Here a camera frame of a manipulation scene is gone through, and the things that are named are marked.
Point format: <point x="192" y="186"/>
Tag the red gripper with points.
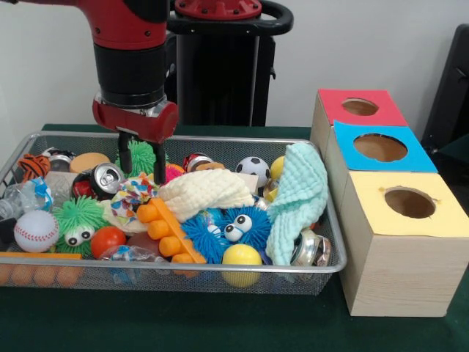
<point x="139" y="124"/>

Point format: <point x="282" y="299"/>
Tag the polka dot cloth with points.
<point x="132" y="194"/>

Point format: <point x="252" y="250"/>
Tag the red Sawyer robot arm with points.
<point x="128" y="73"/>

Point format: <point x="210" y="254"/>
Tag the shallow clear mesh bin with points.
<point x="205" y="282"/>

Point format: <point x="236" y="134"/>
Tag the wooden box with three holes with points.
<point x="403" y="278"/>

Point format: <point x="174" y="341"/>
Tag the green spiky ball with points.
<point x="142" y="157"/>

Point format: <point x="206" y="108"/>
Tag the cream knitted cloth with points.
<point x="198" y="194"/>

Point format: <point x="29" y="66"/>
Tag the long orange toy block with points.
<point x="165" y="227"/>

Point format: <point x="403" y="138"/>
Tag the green spiky toy with eyes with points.
<point x="78" y="220"/>

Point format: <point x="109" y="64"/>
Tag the orange ball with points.
<point x="108" y="242"/>

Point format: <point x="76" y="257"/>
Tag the blue spiky toy with eyes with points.
<point x="205" y="234"/>

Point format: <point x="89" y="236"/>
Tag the white baseball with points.
<point x="36" y="231"/>

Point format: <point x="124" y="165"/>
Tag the yellow ball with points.
<point x="242" y="256"/>

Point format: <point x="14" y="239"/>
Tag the mint green knitted cloth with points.
<point x="300" y="183"/>

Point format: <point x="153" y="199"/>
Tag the dark green tablecloth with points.
<point x="183" y="322"/>
<point x="456" y="144"/>

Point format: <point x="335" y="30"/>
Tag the black upright panel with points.
<point x="450" y="91"/>

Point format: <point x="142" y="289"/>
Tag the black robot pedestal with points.
<point x="220" y="73"/>

